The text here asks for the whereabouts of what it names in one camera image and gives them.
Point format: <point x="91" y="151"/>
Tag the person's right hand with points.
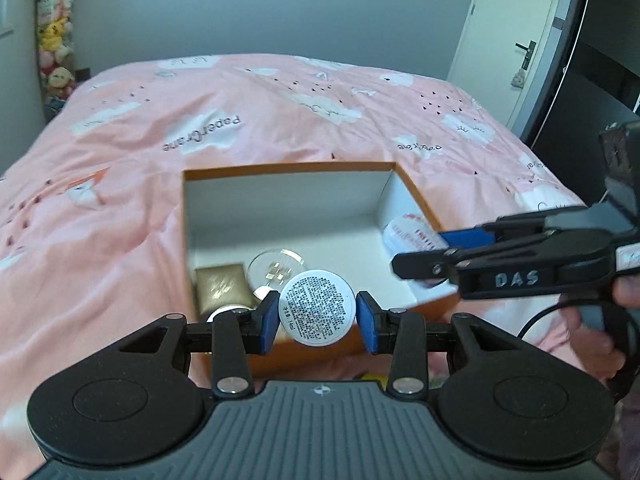
<point x="590" y="350"/>

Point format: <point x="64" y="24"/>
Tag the dark wardrobe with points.
<point x="600" y="35"/>

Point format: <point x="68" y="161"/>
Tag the gold-capped glass bottle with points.
<point x="220" y="285"/>

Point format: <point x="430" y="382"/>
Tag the white door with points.
<point x="490" y="20"/>

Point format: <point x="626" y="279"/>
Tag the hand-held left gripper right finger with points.
<point x="367" y="322"/>

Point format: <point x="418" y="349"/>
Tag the orange cardboard box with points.
<point x="280" y="210"/>

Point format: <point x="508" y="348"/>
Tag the pink printed blanket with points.
<point x="100" y="210"/>

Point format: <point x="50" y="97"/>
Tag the white round jar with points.
<point x="315" y="307"/>

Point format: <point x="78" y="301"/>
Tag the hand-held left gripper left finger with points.
<point x="267" y="320"/>

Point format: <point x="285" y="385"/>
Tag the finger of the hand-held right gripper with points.
<point x="465" y="237"/>
<point x="510" y="277"/>

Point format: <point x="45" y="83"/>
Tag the white bottle with red print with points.
<point x="407" y="235"/>

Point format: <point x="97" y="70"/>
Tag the hanging stuffed toy organizer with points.
<point x="55" y="35"/>

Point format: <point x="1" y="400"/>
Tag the small hanging pouch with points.
<point x="517" y="79"/>

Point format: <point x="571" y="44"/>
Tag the clear case with pink sponge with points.
<point x="272" y="267"/>

